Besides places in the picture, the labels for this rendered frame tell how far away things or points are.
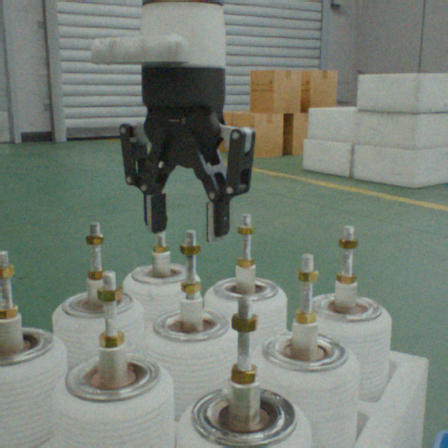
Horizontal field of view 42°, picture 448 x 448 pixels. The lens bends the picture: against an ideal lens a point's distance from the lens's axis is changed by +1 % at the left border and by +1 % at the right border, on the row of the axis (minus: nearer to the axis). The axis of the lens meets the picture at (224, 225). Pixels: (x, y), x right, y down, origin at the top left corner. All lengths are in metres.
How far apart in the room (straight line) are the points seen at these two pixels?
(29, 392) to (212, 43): 0.33
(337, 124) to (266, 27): 3.39
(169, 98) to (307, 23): 6.43
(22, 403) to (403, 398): 0.36
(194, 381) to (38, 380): 0.14
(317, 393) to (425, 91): 2.54
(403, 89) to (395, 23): 4.11
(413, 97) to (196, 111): 2.46
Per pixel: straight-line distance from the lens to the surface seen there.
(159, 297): 0.69
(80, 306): 0.64
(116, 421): 0.45
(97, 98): 5.62
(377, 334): 0.61
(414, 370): 0.68
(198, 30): 0.50
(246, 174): 0.51
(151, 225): 0.56
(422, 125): 2.98
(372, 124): 3.12
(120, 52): 0.48
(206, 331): 0.56
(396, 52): 7.00
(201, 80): 0.50
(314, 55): 6.96
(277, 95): 4.14
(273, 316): 0.65
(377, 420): 0.58
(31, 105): 5.51
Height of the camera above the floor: 0.48
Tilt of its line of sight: 13 degrees down
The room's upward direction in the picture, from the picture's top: straight up
